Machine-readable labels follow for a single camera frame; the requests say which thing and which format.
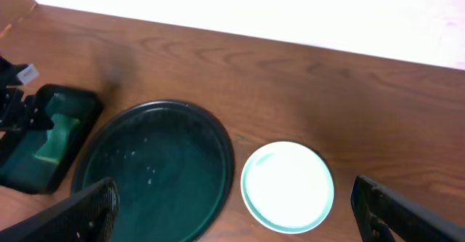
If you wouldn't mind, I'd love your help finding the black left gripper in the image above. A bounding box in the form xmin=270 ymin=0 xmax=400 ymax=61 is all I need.
xmin=1 ymin=57 xmax=54 ymax=132

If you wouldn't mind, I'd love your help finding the round dark green tray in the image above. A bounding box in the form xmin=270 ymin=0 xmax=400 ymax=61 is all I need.
xmin=71 ymin=100 xmax=235 ymax=241

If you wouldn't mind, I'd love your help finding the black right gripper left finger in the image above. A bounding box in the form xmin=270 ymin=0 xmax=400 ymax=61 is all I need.
xmin=1 ymin=177 xmax=120 ymax=242

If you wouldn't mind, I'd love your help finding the white plate green stain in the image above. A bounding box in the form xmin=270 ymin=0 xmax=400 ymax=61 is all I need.
xmin=240 ymin=141 xmax=335 ymax=235

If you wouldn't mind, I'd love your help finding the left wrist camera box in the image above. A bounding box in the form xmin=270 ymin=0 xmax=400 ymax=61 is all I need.
xmin=16 ymin=64 xmax=39 ymax=85

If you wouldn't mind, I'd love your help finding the rectangular dark green tray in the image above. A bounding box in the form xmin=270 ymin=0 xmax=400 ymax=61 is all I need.
xmin=1 ymin=84 xmax=104 ymax=194

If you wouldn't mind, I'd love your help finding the green sponge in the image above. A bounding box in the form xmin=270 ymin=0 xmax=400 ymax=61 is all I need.
xmin=34 ymin=114 xmax=81 ymax=165

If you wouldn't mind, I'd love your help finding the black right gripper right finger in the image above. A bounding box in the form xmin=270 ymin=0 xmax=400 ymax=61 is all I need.
xmin=350 ymin=176 xmax=464 ymax=242

